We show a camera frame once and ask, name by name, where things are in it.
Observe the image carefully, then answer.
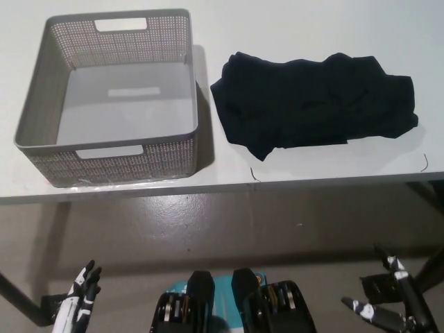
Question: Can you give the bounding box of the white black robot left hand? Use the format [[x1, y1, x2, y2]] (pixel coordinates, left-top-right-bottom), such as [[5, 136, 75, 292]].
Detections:
[[51, 259, 102, 333]]

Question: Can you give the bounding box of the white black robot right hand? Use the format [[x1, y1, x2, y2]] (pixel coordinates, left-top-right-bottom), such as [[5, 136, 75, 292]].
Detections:
[[341, 244, 440, 333]]

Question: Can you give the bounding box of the black floor tape patch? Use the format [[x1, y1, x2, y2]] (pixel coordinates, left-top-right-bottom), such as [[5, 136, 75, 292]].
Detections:
[[359, 273, 400, 307], [40, 293, 70, 327]]

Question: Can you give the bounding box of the grey perforated plastic basket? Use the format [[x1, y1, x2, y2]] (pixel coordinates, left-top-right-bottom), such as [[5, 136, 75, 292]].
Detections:
[[13, 8, 200, 189]]

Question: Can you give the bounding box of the black ribbed robot torso block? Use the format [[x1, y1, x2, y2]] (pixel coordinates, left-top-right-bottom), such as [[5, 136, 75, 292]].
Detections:
[[231, 266, 316, 333], [148, 270, 216, 333]]

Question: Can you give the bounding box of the black t-shirt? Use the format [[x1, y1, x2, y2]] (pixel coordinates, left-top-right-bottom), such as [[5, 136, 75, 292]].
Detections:
[[210, 51, 420, 162]]

